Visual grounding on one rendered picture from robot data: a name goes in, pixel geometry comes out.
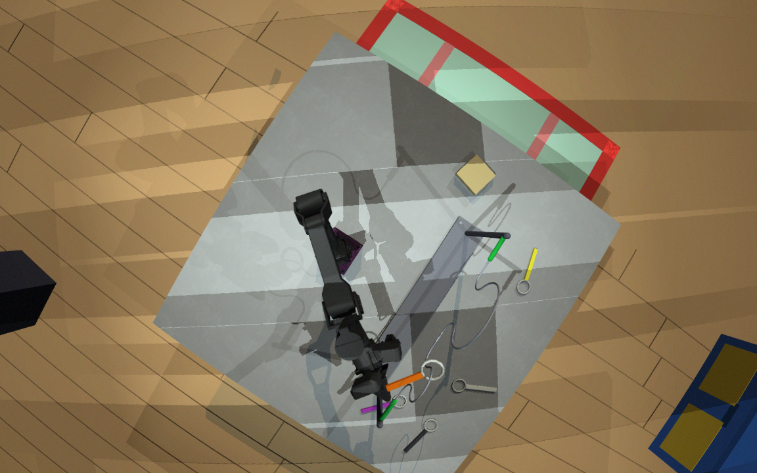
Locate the orange handle with grey loop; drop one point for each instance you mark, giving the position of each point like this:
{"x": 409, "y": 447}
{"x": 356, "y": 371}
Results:
{"x": 414, "y": 377}

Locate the yellow rectangular block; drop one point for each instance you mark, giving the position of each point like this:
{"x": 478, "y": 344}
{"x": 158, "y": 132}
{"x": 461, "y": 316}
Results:
{"x": 475, "y": 174}

